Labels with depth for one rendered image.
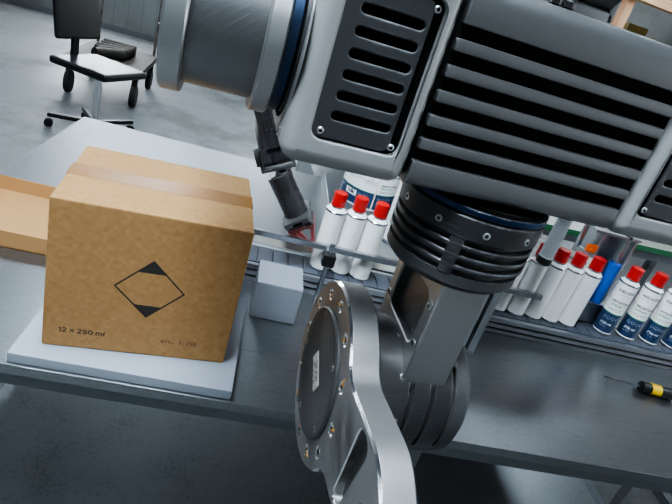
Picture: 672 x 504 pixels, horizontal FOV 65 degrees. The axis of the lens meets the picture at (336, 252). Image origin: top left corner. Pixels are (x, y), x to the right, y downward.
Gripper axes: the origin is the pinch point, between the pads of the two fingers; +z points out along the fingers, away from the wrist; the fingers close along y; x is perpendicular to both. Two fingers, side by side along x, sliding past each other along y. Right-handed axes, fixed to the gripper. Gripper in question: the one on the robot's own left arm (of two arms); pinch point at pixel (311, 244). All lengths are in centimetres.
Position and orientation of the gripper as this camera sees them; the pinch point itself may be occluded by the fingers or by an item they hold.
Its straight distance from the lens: 130.6
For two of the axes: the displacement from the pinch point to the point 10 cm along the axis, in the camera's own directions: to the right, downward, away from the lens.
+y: -0.5, -4.7, 8.8
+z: 3.6, 8.1, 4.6
